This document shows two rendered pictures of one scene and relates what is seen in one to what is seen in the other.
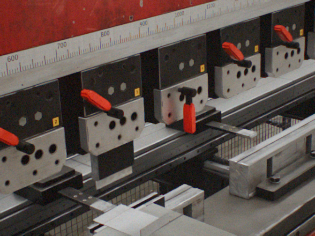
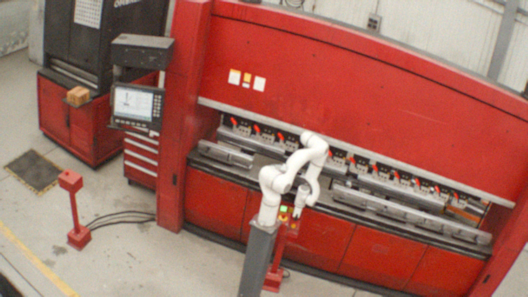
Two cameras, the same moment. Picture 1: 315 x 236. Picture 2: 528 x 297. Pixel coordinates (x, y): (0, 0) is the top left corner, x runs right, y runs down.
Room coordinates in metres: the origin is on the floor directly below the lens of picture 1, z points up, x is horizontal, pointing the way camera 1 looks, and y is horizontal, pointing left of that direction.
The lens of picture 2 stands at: (-0.63, -2.75, 3.11)
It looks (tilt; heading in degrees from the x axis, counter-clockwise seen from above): 30 degrees down; 61
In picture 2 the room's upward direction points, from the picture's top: 11 degrees clockwise
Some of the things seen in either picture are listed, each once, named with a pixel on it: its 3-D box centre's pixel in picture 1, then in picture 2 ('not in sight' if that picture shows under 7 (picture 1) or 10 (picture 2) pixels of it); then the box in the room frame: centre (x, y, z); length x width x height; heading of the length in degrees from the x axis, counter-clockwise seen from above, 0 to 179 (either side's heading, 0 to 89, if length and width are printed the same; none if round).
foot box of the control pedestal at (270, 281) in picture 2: not in sight; (271, 278); (1.07, -0.32, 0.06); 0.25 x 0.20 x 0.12; 56
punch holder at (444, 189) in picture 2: not in sight; (442, 190); (2.22, -0.85, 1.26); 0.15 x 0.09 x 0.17; 137
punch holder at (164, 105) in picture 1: (169, 76); not in sight; (1.34, -0.03, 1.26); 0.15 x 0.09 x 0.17; 137
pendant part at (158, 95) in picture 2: not in sight; (138, 104); (0.02, 0.54, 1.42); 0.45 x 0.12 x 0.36; 153
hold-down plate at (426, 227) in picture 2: not in sight; (429, 228); (2.20, -0.91, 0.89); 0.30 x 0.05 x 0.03; 137
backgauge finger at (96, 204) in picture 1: (69, 189); not in sight; (1.33, 0.20, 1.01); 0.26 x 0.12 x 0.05; 47
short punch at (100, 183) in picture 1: (113, 159); (290, 154); (1.22, 0.09, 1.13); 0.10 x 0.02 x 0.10; 137
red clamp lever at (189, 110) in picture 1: (187, 109); not in sight; (1.28, -0.06, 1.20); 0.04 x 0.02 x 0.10; 47
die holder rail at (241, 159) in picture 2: not in sight; (225, 154); (0.81, 0.47, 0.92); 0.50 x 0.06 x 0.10; 137
